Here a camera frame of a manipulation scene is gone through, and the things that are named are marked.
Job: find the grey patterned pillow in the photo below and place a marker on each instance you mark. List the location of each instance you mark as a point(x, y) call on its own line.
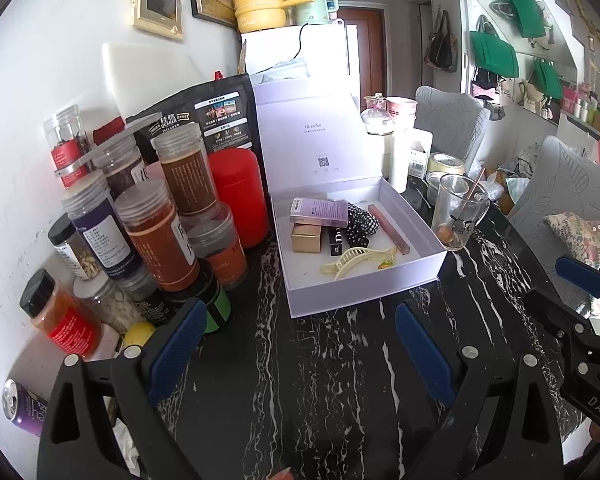
point(450, 120)

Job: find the white cylindrical tube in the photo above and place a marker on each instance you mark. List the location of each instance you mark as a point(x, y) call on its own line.
point(400, 160)

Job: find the black printed food bag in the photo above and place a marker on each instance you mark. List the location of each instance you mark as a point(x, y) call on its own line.
point(220, 115)

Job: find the lavender gift box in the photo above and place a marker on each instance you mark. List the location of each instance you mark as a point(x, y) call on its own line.
point(310, 130)

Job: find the clear glass cup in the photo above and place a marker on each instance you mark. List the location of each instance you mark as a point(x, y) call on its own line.
point(457, 220)

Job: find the mint green electric kettle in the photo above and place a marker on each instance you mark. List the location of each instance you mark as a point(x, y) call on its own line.
point(312, 5)

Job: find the grey padded chair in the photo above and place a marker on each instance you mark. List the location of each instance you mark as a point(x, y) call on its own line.
point(565, 185)

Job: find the cluster of clear spice jars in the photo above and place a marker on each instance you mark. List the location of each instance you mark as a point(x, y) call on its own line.
point(155, 240)

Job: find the clear plastic zip bag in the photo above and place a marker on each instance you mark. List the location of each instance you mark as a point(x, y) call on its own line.
point(285, 70)

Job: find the green tote bag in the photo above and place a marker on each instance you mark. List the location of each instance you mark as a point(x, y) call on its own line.
point(495, 55)

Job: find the white refrigerator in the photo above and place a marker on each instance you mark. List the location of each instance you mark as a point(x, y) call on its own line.
point(325, 45)

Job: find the purple cosmetics box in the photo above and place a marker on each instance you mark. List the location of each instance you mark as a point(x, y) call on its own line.
point(317, 210)

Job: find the pile of crumpled plastic bags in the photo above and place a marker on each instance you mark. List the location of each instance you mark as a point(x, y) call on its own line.
point(510, 180)

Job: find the brown wooden door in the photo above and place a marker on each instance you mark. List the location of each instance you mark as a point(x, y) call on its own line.
point(362, 50)

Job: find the white cutting board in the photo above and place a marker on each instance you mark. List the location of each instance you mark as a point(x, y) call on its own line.
point(150, 75)

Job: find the gold rectangular box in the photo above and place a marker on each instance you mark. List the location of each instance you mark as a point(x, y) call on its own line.
point(305, 240)

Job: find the brown hanging bag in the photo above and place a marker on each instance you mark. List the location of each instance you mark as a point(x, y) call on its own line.
point(441, 45)

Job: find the beige tape roll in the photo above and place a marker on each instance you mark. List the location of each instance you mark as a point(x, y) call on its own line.
point(445, 162)

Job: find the beige wall intercom panel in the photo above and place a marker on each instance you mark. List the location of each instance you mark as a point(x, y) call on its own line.
point(157, 7)

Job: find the pink paper cup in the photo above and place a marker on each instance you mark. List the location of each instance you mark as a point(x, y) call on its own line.
point(401, 107)

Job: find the black slim cosmetics box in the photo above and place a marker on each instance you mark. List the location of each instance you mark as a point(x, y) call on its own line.
point(334, 242)

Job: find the purple drink can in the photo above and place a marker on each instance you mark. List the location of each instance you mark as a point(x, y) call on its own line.
point(25, 405)

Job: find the row of shelf bottles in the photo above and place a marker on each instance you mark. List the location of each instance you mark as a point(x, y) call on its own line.
point(595, 110)

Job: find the red brown carton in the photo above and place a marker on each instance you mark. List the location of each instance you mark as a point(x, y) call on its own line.
point(109, 130)

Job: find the wooden stick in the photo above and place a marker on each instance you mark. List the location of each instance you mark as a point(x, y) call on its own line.
point(474, 185)

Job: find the yellow cooking pot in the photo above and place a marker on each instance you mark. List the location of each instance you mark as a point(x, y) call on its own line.
point(260, 10)

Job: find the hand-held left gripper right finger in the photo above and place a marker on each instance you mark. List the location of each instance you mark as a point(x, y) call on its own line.
point(422, 355)

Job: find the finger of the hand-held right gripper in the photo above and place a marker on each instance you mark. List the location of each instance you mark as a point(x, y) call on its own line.
point(582, 275)
point(575, 325)

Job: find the floral cushion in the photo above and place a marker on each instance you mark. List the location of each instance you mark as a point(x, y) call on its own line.
point(585, 240)

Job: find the red label seasoning bottle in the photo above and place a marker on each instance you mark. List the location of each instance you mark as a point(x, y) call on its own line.
point(65, 320)

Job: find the metal cup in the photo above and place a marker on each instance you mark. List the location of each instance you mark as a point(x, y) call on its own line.
point(434, 187)

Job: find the black white patterned scrunchie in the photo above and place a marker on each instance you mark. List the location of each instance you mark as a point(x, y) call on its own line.
point(362, 220)

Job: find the cream hair claw clip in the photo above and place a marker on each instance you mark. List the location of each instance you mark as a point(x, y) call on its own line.
point(350, 260)

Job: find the white medicine box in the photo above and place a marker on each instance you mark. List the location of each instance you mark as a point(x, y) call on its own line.
point(420, 152)

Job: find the yellow hair pin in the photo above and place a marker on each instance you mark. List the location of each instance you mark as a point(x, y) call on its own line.
point(386, 262)

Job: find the red canister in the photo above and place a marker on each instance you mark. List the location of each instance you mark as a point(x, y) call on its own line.
point(237, 195)

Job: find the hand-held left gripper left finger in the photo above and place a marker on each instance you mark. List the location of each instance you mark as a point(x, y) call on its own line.
point(177, 347)

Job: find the green tin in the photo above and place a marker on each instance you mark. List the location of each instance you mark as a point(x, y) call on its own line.
point(217, 310)

